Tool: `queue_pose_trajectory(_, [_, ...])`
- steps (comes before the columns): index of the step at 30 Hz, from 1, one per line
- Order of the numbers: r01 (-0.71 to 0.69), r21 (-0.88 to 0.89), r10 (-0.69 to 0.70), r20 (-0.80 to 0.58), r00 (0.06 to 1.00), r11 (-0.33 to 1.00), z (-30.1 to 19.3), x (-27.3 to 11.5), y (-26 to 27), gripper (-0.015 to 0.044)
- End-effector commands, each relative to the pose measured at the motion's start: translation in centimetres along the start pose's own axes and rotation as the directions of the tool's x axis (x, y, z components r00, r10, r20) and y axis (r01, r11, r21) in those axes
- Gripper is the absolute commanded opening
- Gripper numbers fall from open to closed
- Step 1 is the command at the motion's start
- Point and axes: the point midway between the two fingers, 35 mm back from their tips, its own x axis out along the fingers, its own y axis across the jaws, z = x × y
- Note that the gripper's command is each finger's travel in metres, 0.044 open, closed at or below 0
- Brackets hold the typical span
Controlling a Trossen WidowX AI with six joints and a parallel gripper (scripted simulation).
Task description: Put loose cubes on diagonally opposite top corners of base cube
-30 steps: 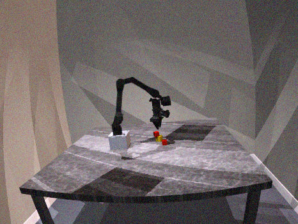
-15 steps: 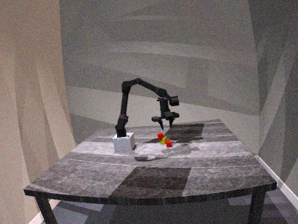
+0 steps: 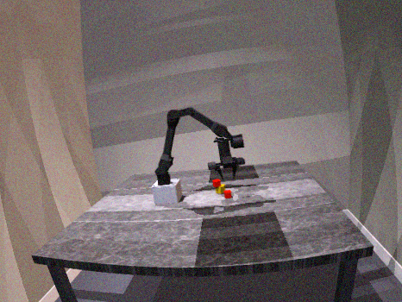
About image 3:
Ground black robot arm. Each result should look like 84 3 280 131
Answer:
155 108 244 186

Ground yellow cube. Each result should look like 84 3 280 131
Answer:
216 185 226 193

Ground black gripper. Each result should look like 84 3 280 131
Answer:
208 150 245 180

